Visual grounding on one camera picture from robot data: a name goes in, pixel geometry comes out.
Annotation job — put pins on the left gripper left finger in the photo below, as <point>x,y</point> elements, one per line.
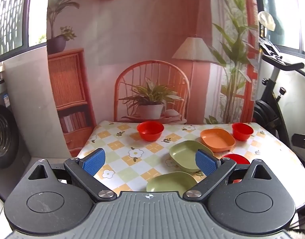
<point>82,173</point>

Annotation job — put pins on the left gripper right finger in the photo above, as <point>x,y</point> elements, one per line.
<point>215,170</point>

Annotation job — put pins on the green rectangular plate upper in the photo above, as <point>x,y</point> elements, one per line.
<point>184,153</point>

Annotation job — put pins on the green rectangular plate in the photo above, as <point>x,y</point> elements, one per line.
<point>177,181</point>
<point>184,153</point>

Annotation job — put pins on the green rectangular plate lower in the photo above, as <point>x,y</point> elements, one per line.
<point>177,181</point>

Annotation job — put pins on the washing machine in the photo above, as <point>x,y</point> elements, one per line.
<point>14,155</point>

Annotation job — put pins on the printed room backdrop cloth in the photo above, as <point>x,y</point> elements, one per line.
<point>178,61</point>

